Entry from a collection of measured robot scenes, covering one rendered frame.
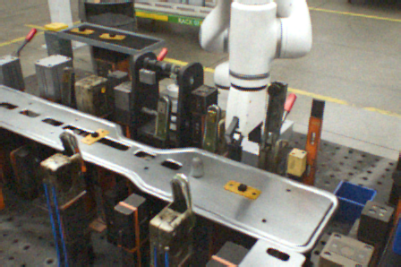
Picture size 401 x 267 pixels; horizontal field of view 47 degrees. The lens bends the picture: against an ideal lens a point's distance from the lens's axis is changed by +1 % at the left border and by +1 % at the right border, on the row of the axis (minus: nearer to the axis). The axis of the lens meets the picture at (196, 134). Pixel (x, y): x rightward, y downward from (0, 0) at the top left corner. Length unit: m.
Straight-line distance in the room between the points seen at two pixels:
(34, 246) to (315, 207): 0.81
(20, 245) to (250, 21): 0.95
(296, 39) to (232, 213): 0.39
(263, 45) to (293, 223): 0.38
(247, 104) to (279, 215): 0.26
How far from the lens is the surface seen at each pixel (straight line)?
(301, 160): 1.11
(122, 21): 4.13
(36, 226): 1.53
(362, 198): 1.57
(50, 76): 1.57
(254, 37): 0.88
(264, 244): 0.95
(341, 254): 0.87
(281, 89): 1.11
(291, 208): 1.05
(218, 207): 1.03
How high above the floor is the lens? 1.64
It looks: 29 degrees down
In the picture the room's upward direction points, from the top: straight up
